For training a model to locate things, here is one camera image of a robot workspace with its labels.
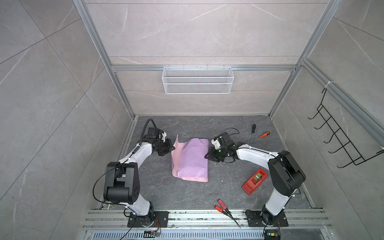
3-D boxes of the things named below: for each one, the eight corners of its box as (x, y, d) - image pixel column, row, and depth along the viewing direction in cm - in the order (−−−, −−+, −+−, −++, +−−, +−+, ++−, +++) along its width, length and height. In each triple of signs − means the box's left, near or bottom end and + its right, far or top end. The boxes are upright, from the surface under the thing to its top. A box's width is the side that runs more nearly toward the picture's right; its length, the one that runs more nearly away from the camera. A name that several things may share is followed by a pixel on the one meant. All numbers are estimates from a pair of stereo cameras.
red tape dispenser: (249, 196, 83) (253, 192, 78) (240, 187, 86) (243, 183, 81) (265, 179, 89) (269, 174, 84) (256, 171, 92) (259, 166, 87)
